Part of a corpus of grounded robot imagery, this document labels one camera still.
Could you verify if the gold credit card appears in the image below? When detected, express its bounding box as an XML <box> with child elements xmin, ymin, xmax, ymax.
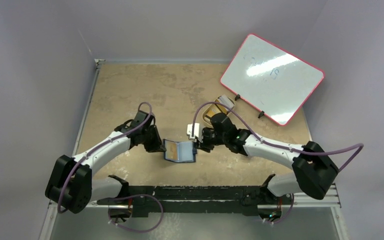
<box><xmin>164</xmin><ymin>140</ymin><xmax>179</xmax><ymax>162</ymax></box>

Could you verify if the beige oval plastic tray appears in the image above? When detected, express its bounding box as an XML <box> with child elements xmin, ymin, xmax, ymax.
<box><xmin>201</xmin><ymin>95</ymin><xmax>237</xmax><ymax>125</ymax></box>

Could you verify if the navy blue leather card holder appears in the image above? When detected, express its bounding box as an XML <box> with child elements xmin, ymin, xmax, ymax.
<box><xmin>163</xmin><ymin>139</ymin><xmax>197</xmax><ymax>164</ymax></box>

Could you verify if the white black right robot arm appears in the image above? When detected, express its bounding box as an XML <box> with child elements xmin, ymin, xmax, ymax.
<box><xmin>186</xmin><ymin>113</ymin><xmax>339</xmax><ymax>204</ymax></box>

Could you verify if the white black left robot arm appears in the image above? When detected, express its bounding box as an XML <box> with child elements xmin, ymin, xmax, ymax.
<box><xmin>44</xmin><ymin>110</ymin><xmax>166</xmax><ymax>214</ymax></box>

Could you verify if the stack of credit cards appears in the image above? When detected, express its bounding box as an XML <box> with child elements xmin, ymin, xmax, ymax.
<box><xmin>205</xmin><ymin>95</ymin><xmax>235</xmax><ymax>117</ymax></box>

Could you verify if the black whiteboard stand clip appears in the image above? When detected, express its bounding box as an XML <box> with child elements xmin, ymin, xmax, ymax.
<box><xmin>258</xmin><ymin>111</ymin><xmax>265</xmax><ymax>119</ymax></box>
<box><xmin>234</xmin><ymin>94</ymin><xmax>241</xmax><ymax>101</ymax></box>

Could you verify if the red framed whiteboard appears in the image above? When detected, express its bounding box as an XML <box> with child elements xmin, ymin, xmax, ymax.
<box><xmin>220</xmin><ymin>33</ymin><xmax>325</xmax><ymax>126</ymax></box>

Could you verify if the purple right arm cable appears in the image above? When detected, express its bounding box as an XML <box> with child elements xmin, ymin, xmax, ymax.
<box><xmin>191</xmin><ymin>101</ymin><xmax>365</xmax><ymax>173</ymax></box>

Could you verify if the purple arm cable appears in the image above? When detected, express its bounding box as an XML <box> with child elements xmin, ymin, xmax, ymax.
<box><xmin>191</xmin><ymin>101</ymin><xmax>365</xmax><ymax>173</ymax></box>
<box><xmin>57</xmin><ymin>101</ymin><xmax>155</xmax><ymax>215</ymax></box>

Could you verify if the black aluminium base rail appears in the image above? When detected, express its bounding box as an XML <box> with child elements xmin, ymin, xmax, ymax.
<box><xmin>49</xmin><ymin>174</ymin><xmax>342</xmax><ymax>219</ymax></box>

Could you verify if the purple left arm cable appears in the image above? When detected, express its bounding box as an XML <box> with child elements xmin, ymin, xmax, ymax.
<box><xmin>57</xmin><ymin>101</ymin><xmax>155</xmax><ymax>215</ymax></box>

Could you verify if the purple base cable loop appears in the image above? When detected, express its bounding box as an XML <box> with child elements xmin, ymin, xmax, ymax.
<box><xmin>107</xmin><ymin>194</ymin><xmax>164</xmax><ymax>234</ymax></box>

